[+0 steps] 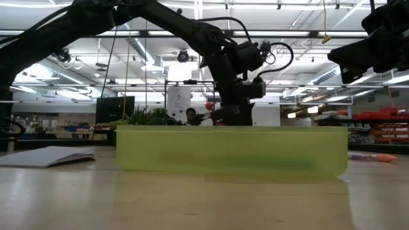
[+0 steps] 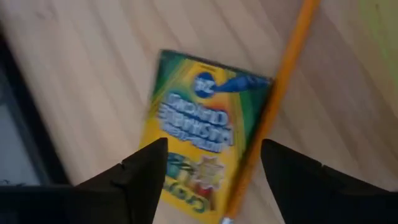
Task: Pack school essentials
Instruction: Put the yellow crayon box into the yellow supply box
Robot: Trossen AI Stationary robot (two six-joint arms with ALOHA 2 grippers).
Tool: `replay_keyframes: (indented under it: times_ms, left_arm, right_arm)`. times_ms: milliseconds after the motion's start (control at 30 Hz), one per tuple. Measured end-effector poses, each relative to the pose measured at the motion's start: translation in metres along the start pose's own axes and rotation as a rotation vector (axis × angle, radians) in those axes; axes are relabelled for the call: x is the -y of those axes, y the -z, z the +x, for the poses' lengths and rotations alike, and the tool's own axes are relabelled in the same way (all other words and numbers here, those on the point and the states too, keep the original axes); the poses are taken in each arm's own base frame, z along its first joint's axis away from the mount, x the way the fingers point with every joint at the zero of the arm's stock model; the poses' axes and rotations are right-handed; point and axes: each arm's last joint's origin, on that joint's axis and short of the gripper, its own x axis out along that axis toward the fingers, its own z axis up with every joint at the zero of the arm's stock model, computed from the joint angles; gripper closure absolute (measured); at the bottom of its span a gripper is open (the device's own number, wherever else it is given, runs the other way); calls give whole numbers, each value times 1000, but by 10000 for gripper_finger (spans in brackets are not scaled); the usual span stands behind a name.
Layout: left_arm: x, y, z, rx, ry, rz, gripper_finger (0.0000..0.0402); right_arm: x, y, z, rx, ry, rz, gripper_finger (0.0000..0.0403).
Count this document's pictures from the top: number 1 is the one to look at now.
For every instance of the row of red storage bins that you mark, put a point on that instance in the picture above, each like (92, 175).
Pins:
(380, 113)

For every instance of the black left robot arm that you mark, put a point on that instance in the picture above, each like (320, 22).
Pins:
(64, 28)

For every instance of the silver air duct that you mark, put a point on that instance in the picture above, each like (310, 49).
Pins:
(54, 72)

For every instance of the person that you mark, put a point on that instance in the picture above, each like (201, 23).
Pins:
(191, 115)

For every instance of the white panel with text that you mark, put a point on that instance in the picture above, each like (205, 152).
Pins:
(266, 115)

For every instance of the small green potted plant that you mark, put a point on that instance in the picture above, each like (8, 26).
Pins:
(147, 116)

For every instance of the black monitor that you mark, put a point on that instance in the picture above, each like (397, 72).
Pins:
(115, 109)

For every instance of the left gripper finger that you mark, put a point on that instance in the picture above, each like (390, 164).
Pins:
(245, 115)
(229, 116)

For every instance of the purple marker with orange cap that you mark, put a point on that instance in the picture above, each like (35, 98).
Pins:
(380, 157)

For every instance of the round black ceiling camera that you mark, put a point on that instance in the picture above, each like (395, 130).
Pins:
(182, 56)

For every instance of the translucent yellow-green plastic bin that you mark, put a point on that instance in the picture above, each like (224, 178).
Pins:
(223, 143)

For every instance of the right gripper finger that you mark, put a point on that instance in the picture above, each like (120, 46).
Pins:
(345, 56)
(367, 45)

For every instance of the white notepad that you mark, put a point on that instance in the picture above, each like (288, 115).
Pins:
(44, 156)

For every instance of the red round-headed stand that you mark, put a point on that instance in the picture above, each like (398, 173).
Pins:
(209, 105)

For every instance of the black overhead light bar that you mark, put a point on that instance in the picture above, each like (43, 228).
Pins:
(281, 33)

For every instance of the shelf of red-white boxes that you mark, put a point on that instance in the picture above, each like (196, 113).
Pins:
(388, 132)

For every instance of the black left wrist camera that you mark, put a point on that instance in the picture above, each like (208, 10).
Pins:
(249, 56)

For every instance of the black stand column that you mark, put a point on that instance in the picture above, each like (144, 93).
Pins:
(5, 118)

